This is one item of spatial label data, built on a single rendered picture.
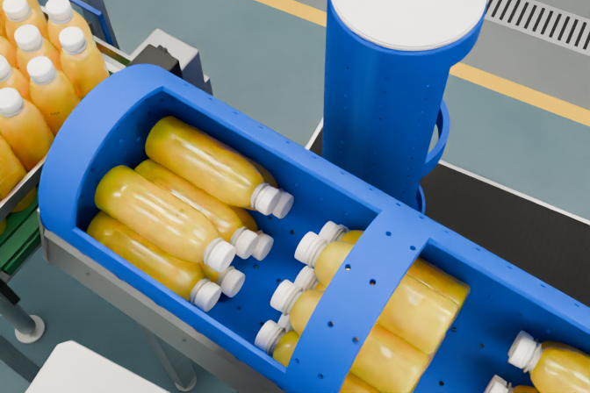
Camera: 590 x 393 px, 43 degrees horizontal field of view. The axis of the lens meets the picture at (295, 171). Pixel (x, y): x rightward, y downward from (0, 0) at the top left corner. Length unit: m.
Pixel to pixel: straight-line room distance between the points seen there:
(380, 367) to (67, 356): 0.37
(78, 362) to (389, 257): 0.38
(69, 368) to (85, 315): 1.29
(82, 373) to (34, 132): 0.45
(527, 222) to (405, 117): 0.81
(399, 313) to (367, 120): 0.65
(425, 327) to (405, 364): 0.05
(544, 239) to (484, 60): 0.75
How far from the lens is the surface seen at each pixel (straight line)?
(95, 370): 0.93
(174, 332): 1.22
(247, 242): 1.03
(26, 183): 1.28
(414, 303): 0.88
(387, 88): 1.37
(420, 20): 1.32
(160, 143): 1.06
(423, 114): 1.45
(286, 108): 2.46
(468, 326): 1.10
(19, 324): 2.15
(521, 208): 2.18
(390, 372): 0.91
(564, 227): 2.19
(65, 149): 0.99
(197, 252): 0.98
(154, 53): 1.33
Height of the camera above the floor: 2.02
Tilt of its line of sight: 60 degrees down
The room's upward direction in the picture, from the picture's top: 2 degrees counter-clockwise
